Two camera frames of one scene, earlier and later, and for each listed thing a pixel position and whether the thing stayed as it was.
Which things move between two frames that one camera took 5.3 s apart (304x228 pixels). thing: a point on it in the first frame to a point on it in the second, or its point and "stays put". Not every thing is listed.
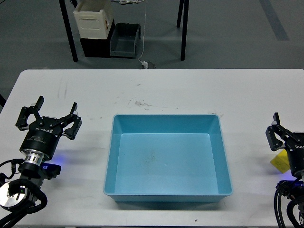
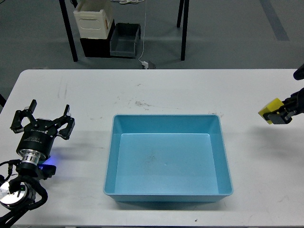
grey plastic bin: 123,42 stays put
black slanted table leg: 179,16 stays put
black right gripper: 276,134 to 295,101
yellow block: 281,161 to 273,105
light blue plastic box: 167,157 stays put
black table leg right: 185,15 stays put
